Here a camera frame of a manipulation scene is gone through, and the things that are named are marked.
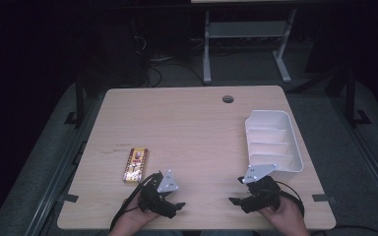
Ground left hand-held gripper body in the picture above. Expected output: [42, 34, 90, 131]
[138, 168, 180, 219]

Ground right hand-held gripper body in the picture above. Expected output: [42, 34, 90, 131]
[242, 163, 282, 214]

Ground person's left hand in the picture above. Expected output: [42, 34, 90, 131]
[108, 193, 161, 236]

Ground person's right hand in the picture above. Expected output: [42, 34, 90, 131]
[258, 196, 311, 236]

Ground yellow red snack packet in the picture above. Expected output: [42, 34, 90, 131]
[122, 147, 150, 184]

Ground white divided plastic bin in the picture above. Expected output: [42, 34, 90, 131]
[244, 109, 305, 174]

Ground dark tape strip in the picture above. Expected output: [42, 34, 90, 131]
[311, 193, 330, 203]
[62, 193, 80, 204]

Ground black metal stand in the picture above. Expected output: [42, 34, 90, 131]
[63, 78, 87, 128]
[328, 67, 372, 128]

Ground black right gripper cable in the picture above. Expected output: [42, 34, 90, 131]
[275, 180, 306, 218]

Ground black floor cables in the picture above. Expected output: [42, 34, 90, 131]
[131, 33, 208, 88]

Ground white metal desk frame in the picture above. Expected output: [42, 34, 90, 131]
[190, 0, 298, 85]

